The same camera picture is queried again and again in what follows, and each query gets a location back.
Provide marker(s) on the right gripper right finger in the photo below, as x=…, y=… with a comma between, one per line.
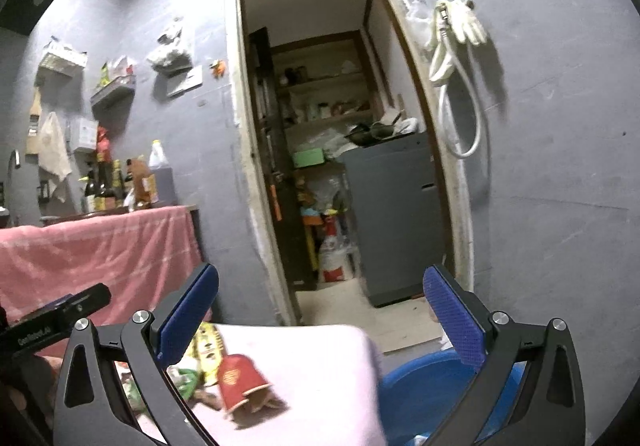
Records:
x=549, y=405

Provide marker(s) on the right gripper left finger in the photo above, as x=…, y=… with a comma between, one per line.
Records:
x=90, y=404

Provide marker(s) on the green toothpaste tube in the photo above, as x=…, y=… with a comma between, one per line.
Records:
x=185, y=380

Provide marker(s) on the person's left hand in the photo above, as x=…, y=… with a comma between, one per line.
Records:
x=28, y=389

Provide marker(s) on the yellow snack wrapper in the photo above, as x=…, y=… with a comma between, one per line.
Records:
x=210, y=351

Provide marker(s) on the blue plastic basin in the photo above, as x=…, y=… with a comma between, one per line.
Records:
x=415, y=398

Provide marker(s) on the red paper cup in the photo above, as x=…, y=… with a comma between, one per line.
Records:
x=242, y=385

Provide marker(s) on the pink checked cloth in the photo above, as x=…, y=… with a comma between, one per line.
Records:
x=141, y=257

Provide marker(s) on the dark sauce bottle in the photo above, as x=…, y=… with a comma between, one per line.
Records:
x=105, y=197

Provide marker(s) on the hanging beige towel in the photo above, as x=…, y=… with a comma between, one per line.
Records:
x=52, y=156

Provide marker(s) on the paint brush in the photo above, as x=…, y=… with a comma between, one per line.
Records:
x=32, y=138

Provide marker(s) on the brown sauce bottle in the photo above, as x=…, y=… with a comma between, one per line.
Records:
x=145, y=191

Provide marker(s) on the large oil jug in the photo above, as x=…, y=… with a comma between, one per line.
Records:
x=161, y=178

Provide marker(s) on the pink floral stool cover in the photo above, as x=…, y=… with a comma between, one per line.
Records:
x=327, y=376

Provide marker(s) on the red white canister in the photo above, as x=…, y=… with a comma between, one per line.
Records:
x=334, y=254

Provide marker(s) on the grey cabinet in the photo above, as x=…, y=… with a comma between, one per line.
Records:
x=398, y=218

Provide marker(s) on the green box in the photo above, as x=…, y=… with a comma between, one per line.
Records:
x=309, y=158

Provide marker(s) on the wooden storage shelf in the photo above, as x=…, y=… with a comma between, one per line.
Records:
x=326, y=87

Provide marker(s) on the white rubber gloves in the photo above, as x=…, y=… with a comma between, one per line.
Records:
x=453, y=22

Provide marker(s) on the wall wire shelf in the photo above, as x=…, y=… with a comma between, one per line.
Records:
x=118, y=89

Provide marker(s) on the white wall basket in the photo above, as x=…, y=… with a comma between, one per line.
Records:
x=63, y=59

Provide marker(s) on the white plastic bag on wall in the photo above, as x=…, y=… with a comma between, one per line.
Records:
x=171, y=55

